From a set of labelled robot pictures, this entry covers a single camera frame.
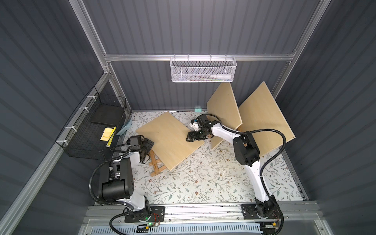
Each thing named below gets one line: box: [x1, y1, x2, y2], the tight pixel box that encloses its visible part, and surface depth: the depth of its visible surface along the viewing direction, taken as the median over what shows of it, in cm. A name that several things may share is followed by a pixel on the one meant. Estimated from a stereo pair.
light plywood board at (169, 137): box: [135, 112, 206, 171], surface depth 99 cm
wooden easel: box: [148, 149, 167, 177], surface depth 89 cm
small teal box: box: [194, 106, 202, 113], surface depth 122 cm
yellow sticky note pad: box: [99, 127, 114, 142], surface depth 77 cm
